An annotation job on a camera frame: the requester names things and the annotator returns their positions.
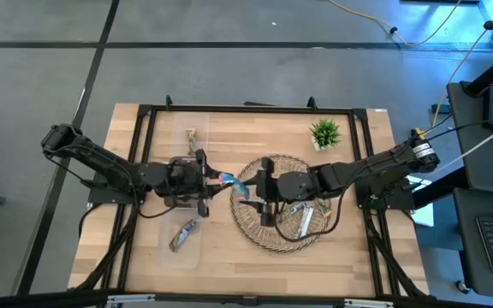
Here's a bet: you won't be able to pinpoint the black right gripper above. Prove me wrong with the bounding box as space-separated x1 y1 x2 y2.
241 157 321 227

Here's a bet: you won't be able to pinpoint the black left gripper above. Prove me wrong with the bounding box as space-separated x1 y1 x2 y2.
169 149 234 218

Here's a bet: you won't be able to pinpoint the blue granola bar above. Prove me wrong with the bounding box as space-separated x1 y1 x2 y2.
169 216 204 252
218 171 251 201

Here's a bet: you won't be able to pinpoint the white granola bar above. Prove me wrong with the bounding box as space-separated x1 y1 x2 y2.
297 206 315 239

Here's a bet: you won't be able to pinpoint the round woven wicker mat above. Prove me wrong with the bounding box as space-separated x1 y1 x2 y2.
229 154 333 254

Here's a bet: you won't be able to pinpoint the clear plastic bin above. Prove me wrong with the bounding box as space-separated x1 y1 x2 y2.
158 207 204 270
167 111 210 159

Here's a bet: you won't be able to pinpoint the green plant in white pot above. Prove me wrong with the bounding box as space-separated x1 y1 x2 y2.
309 118 342 151

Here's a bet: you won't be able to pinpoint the white paper sheet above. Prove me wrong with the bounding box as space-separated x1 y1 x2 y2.
407 175 436 228

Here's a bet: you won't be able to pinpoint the black desk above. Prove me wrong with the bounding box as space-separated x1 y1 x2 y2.
446 80 493 193
454 187 493 303

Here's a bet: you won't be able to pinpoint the black pole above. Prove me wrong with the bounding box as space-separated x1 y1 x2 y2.
462 55 493 98

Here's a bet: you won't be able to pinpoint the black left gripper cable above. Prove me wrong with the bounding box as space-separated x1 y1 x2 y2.
137 194 179 220

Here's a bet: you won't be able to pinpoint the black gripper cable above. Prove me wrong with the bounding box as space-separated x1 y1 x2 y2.
274 192 344 243
137 194 179 220

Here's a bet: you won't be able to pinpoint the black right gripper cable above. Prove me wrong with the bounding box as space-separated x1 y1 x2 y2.
274 192 344 243

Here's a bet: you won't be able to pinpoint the black aluminium table frame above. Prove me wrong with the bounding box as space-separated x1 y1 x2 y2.
68 94 436 308

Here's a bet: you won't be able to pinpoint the silver frame bracket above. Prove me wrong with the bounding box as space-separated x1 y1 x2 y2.
343 298 395 308
106 293 157 307

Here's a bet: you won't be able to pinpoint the black floor cables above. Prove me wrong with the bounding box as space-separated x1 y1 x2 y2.
417 113 491 142

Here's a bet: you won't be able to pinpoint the yellow floor cable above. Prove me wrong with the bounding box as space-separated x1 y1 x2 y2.
327 0 464 47

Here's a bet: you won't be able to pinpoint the white cable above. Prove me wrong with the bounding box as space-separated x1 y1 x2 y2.
437 127 493 170

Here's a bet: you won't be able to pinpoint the cream floor cable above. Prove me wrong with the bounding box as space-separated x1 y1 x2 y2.
432 0 493 127

